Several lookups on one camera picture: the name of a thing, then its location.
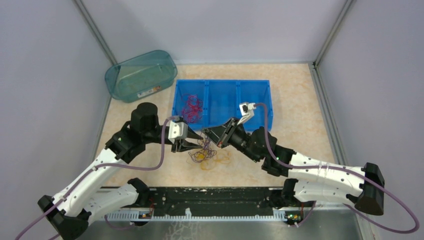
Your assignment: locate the red wire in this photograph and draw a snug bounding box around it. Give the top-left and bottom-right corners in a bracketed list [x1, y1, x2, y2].
[180, 93, 205, 125]

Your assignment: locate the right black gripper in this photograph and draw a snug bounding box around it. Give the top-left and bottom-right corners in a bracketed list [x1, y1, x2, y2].
[201, 116, 261, 163]

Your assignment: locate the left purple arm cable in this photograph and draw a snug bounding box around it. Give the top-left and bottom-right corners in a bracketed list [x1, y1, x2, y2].
[14, 115, 181, 240]

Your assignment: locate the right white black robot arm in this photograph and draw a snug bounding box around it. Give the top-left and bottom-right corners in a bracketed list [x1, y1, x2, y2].
[202, 117, 385, 216]

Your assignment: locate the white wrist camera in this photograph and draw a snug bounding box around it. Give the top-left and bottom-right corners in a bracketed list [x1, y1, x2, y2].
[168, 116, 189, 143]
[237, 102, 256, 125]

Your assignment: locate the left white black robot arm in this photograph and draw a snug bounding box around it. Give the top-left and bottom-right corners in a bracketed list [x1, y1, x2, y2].
[38, 102, 200, 240]

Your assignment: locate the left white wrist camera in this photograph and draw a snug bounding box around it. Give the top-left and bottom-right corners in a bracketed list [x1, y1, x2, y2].
[168, 116, 189, 143]

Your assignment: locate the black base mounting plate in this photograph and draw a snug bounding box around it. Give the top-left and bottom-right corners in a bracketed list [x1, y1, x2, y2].
[139, 186, 316, 218]

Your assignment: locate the white slotted cable duct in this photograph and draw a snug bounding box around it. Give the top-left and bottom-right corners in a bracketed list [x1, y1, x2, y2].
[105, 207, 288, 222]

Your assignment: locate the aluminium frame rail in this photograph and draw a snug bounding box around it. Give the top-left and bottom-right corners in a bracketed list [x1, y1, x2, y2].
[68, 187, 369, 212]

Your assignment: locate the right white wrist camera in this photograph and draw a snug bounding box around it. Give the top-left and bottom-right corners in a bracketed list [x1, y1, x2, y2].
[237, 102, 256, 125]

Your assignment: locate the teal transparent plastic tub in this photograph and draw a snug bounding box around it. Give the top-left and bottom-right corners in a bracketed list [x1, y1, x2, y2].
[104, 50, 178, 103]

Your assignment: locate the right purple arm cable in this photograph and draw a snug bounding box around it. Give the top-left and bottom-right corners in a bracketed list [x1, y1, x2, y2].
[253, 102, 421, 234]

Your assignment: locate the blue three-compartment plastic bin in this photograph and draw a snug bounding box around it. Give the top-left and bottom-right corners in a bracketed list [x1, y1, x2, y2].
[171, 79, 274, 132]

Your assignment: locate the colourful wire bundle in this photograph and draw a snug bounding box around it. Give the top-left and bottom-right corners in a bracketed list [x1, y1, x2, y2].
[187, 135, 233, 171]

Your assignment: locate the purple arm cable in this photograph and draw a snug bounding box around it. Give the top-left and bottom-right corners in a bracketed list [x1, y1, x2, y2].
[14, 115, 181, 240]
[253, 102, 421, 234]

